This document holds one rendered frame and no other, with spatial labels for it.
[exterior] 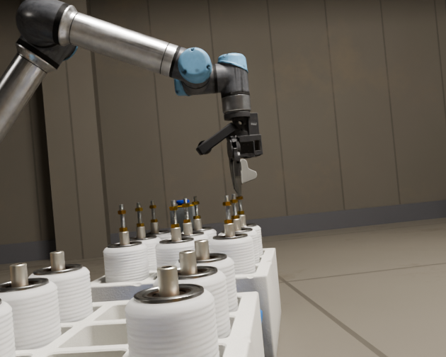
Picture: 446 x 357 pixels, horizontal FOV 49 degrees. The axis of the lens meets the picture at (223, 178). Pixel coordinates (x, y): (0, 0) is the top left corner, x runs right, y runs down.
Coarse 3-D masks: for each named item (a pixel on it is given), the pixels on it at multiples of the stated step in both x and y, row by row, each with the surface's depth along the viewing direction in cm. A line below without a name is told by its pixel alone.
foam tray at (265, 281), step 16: (272, 256) 119; (256, 272) 100; (272, 272) 112; (96, 288) 101; (112, 288) 101; (128, 288) 100; (144, 288) 100; (240, 288) 97; (256, 288) 96; (272, 288) 107; (272, 304) 102; (272, 320) 98; (272, 336) 96; (272, 352) 96
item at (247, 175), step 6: (246, 162) 126; (246, 168) 126; (234, 174) 126; (246, 174) 126; (252, 174) 127; (234, 180) 127; (240, 180) 126; (246, 180) 126; (252, 180) 127; (234, 186) 128; (240, 186) 126; (240, 192) 127
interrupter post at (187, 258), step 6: (180, 252) 64; (186, 252) 64; (192, 252) 64; (180, 258) 64; (186, 258) 63; (192, 258) 64; (180, 264) 64; (186, 264) 63; (192, 264) 64; (186, 270) 63; (192, 270) 64
